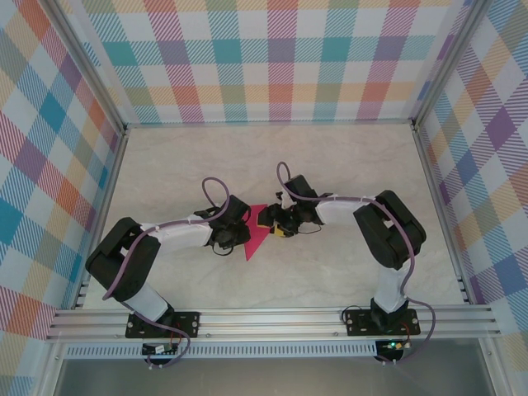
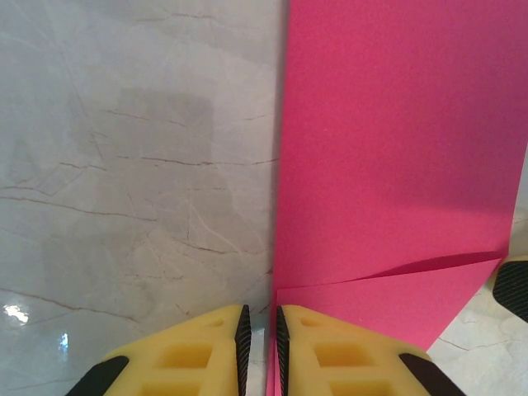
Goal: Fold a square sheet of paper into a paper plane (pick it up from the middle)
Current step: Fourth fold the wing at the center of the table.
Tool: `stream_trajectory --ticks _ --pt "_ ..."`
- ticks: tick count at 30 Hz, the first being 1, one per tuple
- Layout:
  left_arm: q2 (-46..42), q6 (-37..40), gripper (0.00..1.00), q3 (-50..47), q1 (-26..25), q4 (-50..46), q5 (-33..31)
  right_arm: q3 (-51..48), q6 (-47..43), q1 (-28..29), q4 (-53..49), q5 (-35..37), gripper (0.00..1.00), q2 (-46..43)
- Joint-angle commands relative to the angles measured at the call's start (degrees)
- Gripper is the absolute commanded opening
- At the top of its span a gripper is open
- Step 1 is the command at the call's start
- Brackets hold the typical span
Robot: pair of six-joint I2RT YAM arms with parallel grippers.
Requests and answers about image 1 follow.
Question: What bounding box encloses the pink paper sheet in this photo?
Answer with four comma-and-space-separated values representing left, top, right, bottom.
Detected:
242, 204, 274, 262

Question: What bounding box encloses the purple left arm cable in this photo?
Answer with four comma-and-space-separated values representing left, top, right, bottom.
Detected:
101, 177, 232, 370

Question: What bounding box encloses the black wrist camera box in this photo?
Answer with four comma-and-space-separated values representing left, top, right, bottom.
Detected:
284, 175, 318, 202
224, 194, 252, 222

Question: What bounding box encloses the small black circuit board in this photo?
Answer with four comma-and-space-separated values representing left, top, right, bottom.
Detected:
142, 342, 181, 356

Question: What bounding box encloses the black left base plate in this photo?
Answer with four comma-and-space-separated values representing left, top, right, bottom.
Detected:
125, 309, 202, 339

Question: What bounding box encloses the slanted aluminium frame post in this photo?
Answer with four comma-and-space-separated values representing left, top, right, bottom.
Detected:
40, 0, 129, 133
412, 0, 496, 129

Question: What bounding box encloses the thin aluminium frame bar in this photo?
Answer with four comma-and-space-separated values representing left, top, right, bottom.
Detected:
123, 118, 417, 130

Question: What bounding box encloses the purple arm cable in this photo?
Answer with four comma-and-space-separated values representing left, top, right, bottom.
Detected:
101, 177, 232, 370
276, 161, 437, 366

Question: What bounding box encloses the circuit board with green light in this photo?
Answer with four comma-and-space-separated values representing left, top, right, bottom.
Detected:
377, 338, 413, 354

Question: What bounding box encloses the grey metal sheet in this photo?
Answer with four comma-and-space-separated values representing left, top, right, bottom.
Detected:
53, 356, 496, 396

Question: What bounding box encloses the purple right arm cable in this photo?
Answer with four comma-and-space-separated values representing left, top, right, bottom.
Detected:
276, 161, 437, 366

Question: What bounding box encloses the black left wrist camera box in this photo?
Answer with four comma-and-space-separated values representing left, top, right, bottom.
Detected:
224, 194, 252, 222

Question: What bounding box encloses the perforated metal cable tray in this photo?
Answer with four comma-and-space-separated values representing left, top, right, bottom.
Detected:
64, 344, 380, 359

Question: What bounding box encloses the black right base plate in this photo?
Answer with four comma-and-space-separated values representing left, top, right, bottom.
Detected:
344, 309, 422, 337

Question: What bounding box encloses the aluminium side rail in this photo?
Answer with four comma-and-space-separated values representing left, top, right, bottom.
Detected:
73, 127, 129, 310
412, 123, 474, 306

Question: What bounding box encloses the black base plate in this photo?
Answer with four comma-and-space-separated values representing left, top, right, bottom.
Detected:
125, 309, 202, 339
344, 309, 422, 337

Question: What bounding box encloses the wide aluminium mounting rail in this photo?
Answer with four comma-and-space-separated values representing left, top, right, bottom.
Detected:
45, 304, 502, 342

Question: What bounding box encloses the thin black right gripper wire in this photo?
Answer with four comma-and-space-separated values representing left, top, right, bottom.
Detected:
297, 220, 325, 236

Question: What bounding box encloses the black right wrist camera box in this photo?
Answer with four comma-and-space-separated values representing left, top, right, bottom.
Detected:
284, 175, 318, 202

